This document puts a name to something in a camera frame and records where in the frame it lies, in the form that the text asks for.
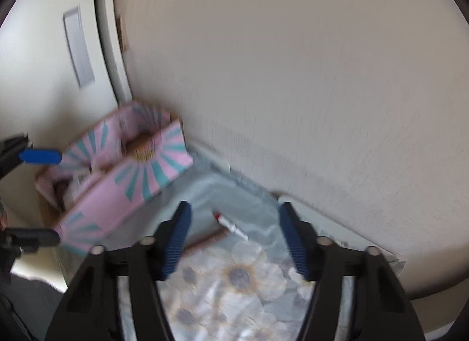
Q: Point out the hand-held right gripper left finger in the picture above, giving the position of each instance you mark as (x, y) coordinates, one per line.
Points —
(177, 242)

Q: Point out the white door frame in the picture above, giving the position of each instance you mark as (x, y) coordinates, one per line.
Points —
(110, 33)

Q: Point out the small white red-capped tube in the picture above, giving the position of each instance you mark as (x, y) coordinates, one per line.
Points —
(231, 225)

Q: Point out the dark grey cloth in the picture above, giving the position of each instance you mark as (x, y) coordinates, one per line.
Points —
(25, 308)

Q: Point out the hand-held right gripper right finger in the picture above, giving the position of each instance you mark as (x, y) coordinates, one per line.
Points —
(293, 242)

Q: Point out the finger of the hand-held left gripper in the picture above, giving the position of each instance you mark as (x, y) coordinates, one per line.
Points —
(40, 156)
(36, 237)

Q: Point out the floral bedsheet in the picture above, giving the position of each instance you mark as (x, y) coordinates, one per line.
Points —
(238, 289)

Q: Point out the pink sunburst cardboard box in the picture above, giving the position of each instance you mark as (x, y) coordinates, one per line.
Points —
(146, 176)

